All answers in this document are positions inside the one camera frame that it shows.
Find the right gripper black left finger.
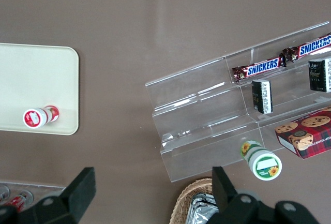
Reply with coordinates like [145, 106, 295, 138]
[15, 167, 97, 224]

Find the red tartan cookie box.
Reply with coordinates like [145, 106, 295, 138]
[274, 106, 331, 160]

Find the small black snack box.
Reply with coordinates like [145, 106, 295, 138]
[251, 78, 274, 115]
[308, 57, 331, 93]

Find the cream plastic tray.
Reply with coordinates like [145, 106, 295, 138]
[0, 42, 80, 136]

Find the stocked clear acrylic stepped shelf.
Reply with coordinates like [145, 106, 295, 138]
[224, 21, 331, 157]

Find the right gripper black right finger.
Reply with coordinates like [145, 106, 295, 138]
[206, 166, 262, 224]

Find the empty clear acrylic stepped shelf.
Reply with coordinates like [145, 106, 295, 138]
[144, 55, 263, 183]

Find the Snickers chocolate bar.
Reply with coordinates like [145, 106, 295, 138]
[231, 56, 288, 83]
[281, 31, 331, 64]

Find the light wicker basket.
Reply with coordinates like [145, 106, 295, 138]
[169, 177, 220, 224]

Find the silver foil container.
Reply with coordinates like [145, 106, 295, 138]
[190, 192, 220, 224]

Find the clear acrylic bottle rack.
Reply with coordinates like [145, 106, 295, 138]
[0, 181, 67, 209]

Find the green sunflower yogurt cup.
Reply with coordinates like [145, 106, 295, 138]
[239, 140, 283, 181]

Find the red-lidded yogurt cup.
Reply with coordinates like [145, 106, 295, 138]
[22, 104, 60, 129]

